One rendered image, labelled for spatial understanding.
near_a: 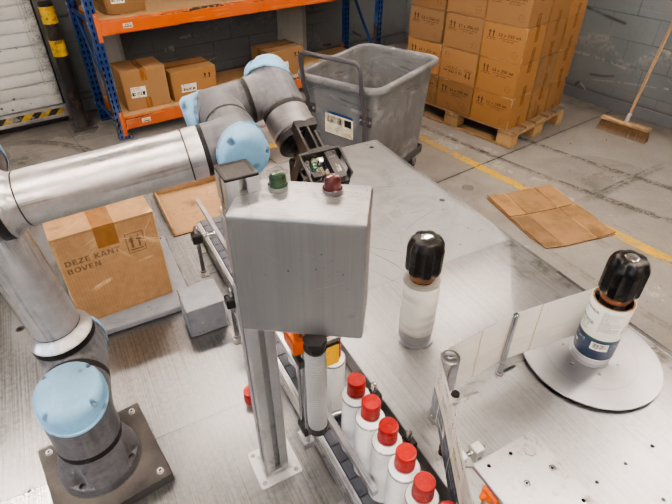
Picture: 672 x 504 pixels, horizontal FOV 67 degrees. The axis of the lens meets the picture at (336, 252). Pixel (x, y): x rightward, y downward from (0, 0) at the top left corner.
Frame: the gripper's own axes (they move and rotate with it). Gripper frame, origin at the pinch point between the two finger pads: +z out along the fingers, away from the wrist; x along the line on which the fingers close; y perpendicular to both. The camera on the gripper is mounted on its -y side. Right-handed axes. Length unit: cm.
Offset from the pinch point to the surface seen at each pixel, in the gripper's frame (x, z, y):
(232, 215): -17.9, -3.0, 14.8
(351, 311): -6.3, 11.2, 7.2
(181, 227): -10, -57, -90
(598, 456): 41, 49, -24
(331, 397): -1.5, 17.4, -34.0
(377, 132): 128, -123, -165
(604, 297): 57, 22, -16
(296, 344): -10.1, 9.2, -10.6
